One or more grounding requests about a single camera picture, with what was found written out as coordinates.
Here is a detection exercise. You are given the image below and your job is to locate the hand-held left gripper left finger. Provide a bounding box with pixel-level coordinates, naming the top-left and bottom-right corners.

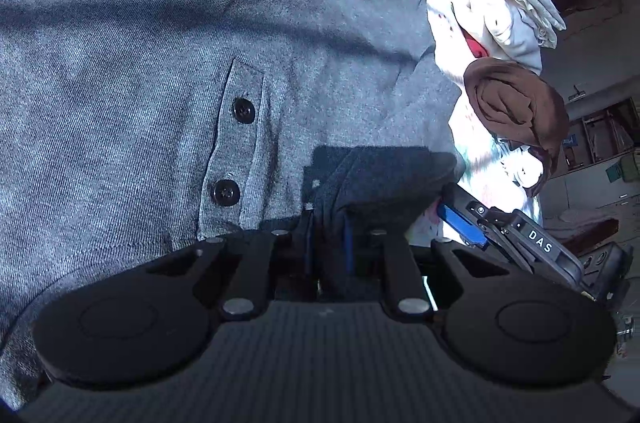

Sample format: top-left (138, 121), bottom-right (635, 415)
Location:
top-left (145, 214), bottom-right (318, 320)

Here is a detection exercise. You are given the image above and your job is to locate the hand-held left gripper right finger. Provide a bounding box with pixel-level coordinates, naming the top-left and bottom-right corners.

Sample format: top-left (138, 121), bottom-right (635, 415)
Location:
top-left (344, 222), bottom-right (511, 322)

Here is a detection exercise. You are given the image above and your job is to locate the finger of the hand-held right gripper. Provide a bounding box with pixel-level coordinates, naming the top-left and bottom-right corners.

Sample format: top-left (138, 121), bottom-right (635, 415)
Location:
top-left (436, 184), bottom-right (507, 250)

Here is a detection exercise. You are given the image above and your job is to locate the grey button shirt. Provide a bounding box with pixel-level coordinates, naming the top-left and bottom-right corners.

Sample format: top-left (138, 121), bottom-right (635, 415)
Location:
top-left (0, 0), bottom-right (468, 410)

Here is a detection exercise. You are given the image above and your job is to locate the reddish brown bench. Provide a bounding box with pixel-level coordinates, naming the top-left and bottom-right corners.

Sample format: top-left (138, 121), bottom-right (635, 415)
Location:
top-left (544, 214), bottom-right (621, 256)

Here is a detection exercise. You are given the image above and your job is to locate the floral quilt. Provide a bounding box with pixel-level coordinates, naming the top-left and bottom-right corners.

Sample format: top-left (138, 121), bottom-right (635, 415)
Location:
top-left (330, 0), bottom-right (547, 249)

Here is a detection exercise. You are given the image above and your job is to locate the dark brown garment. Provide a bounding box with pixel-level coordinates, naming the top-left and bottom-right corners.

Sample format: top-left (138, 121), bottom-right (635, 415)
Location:
top-left (463, 57), bottom-right (570, 198)

